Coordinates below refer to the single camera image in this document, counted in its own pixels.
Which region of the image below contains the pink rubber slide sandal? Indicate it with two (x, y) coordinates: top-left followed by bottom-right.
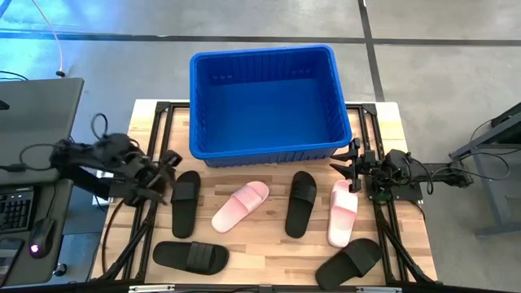
(210, 180), (270, 234)
(326, 179), (360, 249)

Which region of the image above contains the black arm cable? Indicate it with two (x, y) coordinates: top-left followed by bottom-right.
(422, 117), (512, 195)
(90, 112), (110, 142)

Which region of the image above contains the brown cable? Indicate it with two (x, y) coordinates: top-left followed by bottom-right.
(101, 198), (125, 274)

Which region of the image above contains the silver metal bracket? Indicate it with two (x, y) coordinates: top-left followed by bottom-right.
(128, 284), (176, 293)
(356, 286), (403, 293)

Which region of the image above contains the black computer mouse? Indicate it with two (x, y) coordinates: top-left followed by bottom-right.
(27, 217), (57, 260)

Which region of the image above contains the dark grey side desk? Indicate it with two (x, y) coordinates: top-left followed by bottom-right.
(0, 178), (75, 288)

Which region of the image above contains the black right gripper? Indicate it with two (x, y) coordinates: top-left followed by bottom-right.
(329, 137), (387, 195)

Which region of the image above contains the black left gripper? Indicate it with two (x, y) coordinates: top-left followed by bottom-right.
(136, 149), (183, 207)

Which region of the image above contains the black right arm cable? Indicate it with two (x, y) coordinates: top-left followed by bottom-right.
(422, 117), (512, 195)

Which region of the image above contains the black rubber slide sandal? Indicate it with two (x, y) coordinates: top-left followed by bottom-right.
(284, 170), (318, 239)
(314, 238), (384, 291)
(151, 240), (230, 276)
(170, 169), (202, 239)

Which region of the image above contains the white cable with black plug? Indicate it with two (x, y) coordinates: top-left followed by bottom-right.
(30, 0), (67, 78)

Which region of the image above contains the grey desk with laptop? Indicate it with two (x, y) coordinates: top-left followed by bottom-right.
(0, 77), (85, 235)

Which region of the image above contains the dark metal desk frame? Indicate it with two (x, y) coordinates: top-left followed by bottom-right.
(449, 101), (521, 239)

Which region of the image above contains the black smartphone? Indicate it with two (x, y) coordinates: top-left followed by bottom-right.
(0, 238), (25, 278)

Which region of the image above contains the blue plastic bin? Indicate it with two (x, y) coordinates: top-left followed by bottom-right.
(189, 43), (353, 168)

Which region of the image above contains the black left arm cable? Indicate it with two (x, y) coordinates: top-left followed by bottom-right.
(90, 112), (110, 142)

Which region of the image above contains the black plug with cable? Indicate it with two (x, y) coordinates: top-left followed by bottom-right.
(0, 142), (58, 174)

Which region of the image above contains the black aluminium rig frame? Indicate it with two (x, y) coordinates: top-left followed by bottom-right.
(91, 100), (439, 293)

